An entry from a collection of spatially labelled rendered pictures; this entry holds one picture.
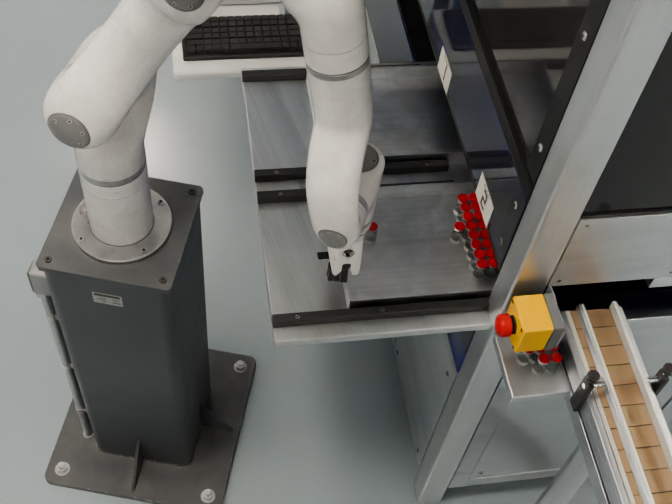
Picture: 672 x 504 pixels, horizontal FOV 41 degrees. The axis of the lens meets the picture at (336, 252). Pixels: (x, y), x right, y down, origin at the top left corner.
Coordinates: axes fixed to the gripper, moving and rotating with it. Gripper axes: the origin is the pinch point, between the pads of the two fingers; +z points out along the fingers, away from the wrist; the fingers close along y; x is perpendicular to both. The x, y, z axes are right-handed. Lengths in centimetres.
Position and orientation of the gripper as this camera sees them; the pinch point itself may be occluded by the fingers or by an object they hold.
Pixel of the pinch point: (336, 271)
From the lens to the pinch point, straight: 165.8
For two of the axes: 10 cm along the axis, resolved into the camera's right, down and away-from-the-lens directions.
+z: -1.1, 5.8, 8.1
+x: -9.8, 0.5, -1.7
